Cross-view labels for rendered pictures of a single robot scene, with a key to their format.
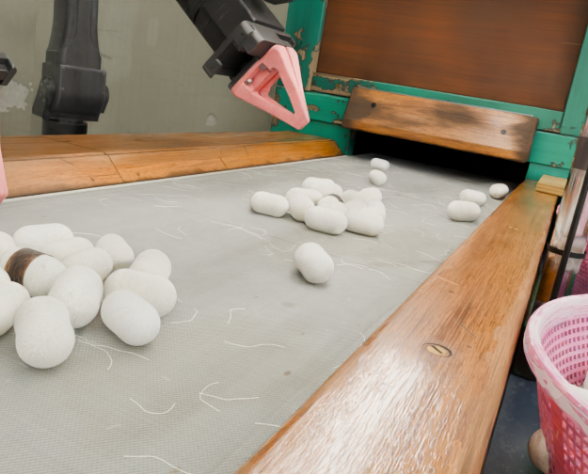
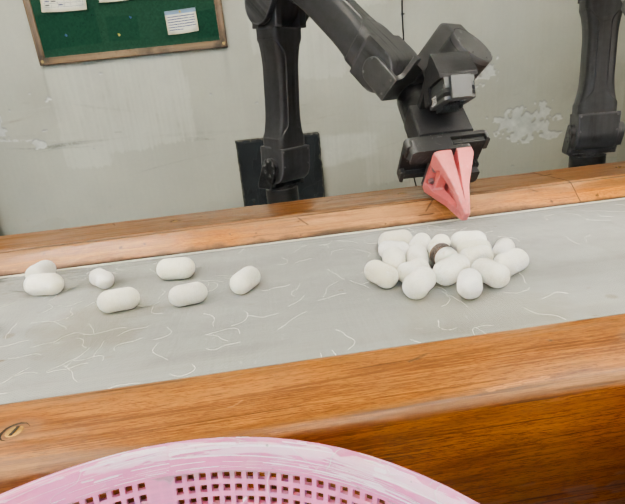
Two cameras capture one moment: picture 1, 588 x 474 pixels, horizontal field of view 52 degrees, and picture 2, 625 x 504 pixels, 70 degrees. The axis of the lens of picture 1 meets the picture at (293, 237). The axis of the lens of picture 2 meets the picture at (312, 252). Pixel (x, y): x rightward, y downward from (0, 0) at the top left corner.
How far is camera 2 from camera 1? 16 cm
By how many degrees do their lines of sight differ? 60
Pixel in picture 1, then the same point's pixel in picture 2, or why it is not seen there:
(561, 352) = not seen: outside the picture
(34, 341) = (406, 285)
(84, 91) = (599, 130)
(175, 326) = (503, 294)
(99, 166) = (560, 191)
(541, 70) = not seen: outside the picture
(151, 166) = (614, 188)
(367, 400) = (521, 343)
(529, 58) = not seen: outside the picture
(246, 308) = (568, 293)
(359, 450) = (476, 358)
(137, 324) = (463, 286)
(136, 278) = (485, 263)
